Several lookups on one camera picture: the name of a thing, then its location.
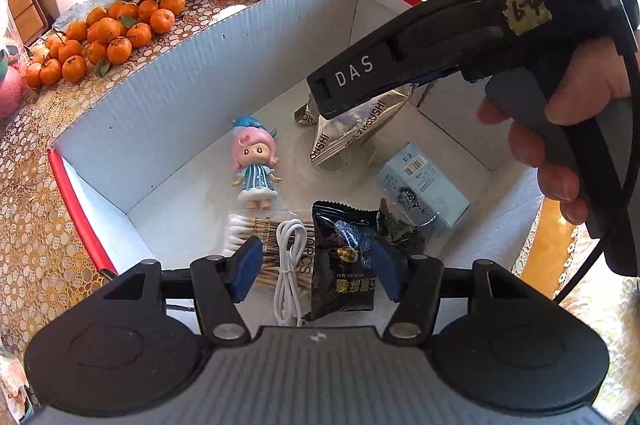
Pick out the pile of tangerines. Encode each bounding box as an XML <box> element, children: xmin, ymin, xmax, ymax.
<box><xmin>24</xmin><ymin>0</ymin><xmax>187</xmax><ymax>88</ymax></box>

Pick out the grey cloth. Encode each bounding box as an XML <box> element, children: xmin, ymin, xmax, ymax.
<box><xmin>52</xmin><ymin>0</ymin><xmax>136</xmax><ymax>30</ymax></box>

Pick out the clear bag of black bits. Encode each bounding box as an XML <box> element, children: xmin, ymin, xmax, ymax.
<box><xmin>375</xmin><ymin>197</ymin><xmax>429</xmax><ymax>256</ymax></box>

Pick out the wooden cabinet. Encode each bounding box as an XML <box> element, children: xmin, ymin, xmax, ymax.
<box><xmin>5</xmin><ymin>0</ymin><xmax>51</xmax><ymax>46</ymax></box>

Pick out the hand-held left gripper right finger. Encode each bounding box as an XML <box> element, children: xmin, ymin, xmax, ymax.
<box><xmin>371</xmin><ymin>239</ymin><xmax>532</xmax><ymax>347</ymax></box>

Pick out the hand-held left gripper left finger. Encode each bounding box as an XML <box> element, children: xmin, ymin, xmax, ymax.
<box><xmin>106</xmin><ymin>237</ymin><xmax>265</xmax><ymax>347</ymax></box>

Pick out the red apple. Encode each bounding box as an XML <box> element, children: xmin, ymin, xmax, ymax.
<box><xmin>0</xmin><ymin>65</ymin><xmax>26</xmax><ymax>120</ymax></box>

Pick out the red cardboard box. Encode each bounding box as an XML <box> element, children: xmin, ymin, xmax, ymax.
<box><xmin>47</xmin><ymin>0</ymin><xmax>546</xmax><ymax>288</ymax></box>

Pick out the person's right hand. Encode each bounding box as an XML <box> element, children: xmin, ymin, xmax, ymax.
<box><xmin>476</xmin><ymin>39</ymin><xmax>635</xmax><ymax>226</ymax></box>

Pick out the bag of cotton swabs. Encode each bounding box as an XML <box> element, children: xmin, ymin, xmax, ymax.
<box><xmin>227</xmin><ymin>210</ymin><xmax>321</xmax><ymax>292</ymax></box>

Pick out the black snack packet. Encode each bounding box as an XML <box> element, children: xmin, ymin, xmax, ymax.
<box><xmin>302</xmin><ymin>200</ymin><xmax>382</xmax><ymax>321</ymax></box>

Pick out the foil snack packet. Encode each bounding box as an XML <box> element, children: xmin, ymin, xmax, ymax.
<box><xmin>292</xmin><ymin>82</ymin><xmax>431</xmax><ymax>170</ymax></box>

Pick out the white charging cable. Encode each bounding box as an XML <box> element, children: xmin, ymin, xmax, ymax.
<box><xmin>274</xmin><ymin>219</ymin><xmax>311</xmax><ymax>329</ymax></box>

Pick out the light blue small box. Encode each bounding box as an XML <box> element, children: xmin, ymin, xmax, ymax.
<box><xmin>376</xmin><ymin>142</ymin><xmax>472</xmax><ymax>241</ymax></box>

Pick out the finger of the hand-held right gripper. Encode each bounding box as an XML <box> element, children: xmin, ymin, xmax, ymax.
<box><xmin>407</xmin><ymin>71</ymin><xmax>452</xmax><ymax>94</ymax></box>
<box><xmin>306</xmin><ymin>0</ymin><xmax>496</xmax><ymax>120</ymax></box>

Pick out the pink-haired doll figurine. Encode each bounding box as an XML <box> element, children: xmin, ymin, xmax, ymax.
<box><xmin>229</xmin><ymin>116</ymin><xmax>279</xmax><ymax>212</ymax></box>

